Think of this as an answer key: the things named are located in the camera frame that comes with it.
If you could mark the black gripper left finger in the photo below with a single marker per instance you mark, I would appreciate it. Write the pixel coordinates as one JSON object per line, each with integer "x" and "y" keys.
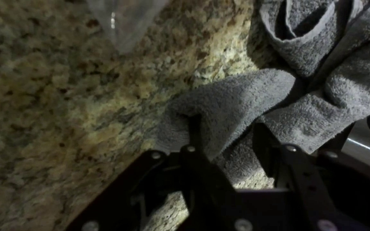
{"x": 202, "y": 188}

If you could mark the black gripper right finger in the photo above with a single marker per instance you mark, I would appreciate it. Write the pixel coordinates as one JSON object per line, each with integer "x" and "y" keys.
{"x": 309, "y": 188}

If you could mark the grey towel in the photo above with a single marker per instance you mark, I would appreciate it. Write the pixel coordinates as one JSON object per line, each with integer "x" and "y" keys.
{"x": 237, "y": 98}

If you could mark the clear water bottle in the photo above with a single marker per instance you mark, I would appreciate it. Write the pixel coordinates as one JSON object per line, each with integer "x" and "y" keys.
{"x": 125, "y": 21}

